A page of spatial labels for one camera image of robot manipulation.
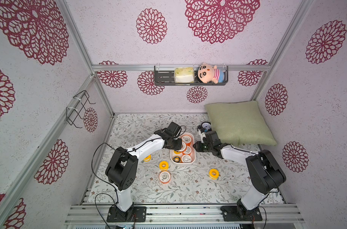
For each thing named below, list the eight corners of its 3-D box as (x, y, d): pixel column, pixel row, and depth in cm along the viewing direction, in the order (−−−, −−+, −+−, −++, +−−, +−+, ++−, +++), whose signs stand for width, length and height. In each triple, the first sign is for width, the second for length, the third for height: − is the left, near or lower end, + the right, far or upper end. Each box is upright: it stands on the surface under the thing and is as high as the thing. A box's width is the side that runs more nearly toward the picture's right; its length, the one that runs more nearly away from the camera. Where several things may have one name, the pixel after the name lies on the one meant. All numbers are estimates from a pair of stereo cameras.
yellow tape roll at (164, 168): (158, 170, 91) (158, 169, 90) (159, 162, 95) (159, 161, 93) (168, 170, 91) (168, 169, 90) (169, 162, 95) (168, 161, 93)
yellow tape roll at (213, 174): (209, 179, 88) (210, 178, 86) (208, 169, 92) (208, 168, 90) (219, 179, 88) (219, 178, 86) (217, 169, 92) (217, 168, 90)
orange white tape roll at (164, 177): (158, 183, 86) (158, 182, 84) (159, 172, 90) (159, 171, 89) (170, 183, 86) (170, 182, 84) (170, 172, 90) (170, 171, 89)
